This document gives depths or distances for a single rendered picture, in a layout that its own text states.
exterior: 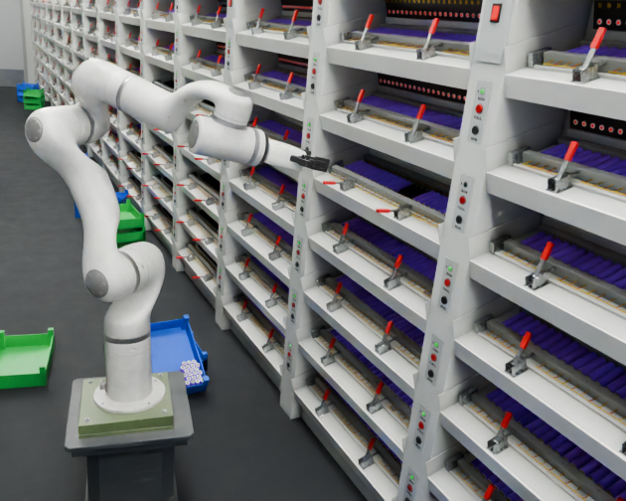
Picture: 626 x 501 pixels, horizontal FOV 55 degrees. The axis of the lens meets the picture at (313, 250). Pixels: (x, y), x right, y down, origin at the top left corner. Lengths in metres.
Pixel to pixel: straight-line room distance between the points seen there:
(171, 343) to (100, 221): 0.97
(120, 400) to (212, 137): 0.78
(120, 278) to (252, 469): 0.80
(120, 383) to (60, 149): 0.62
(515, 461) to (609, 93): 0.75
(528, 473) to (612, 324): 0.39
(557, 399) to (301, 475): 1.00
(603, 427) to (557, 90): 0.60
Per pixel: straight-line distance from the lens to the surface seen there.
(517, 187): 1.22
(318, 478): 2.02
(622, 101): 1.09
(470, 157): 1.31
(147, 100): 1.44
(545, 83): 1.19
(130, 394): 1.73
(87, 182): 1.60
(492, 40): 1.28
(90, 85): 1.54
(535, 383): 1.29
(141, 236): 3.59
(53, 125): 1.57
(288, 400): 2.23
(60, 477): 2.06
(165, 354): 2.42
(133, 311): 1.66
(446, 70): 1.38
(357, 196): 1.68
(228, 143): 1.35
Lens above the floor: 1.32
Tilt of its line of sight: 20 degrees down
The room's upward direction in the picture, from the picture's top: 6 degrees clockwise
